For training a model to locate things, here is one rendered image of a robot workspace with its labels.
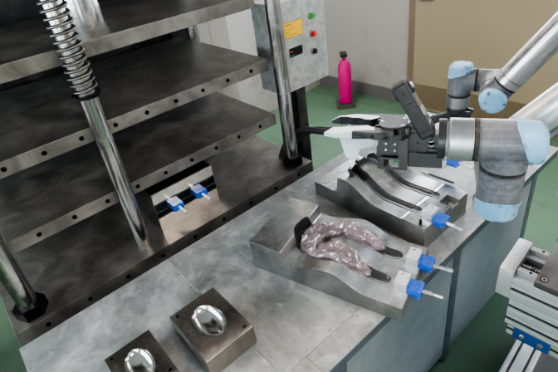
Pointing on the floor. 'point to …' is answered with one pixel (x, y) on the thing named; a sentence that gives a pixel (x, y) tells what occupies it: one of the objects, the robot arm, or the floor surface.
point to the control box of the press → (296, 49)
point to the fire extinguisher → (345, 84)
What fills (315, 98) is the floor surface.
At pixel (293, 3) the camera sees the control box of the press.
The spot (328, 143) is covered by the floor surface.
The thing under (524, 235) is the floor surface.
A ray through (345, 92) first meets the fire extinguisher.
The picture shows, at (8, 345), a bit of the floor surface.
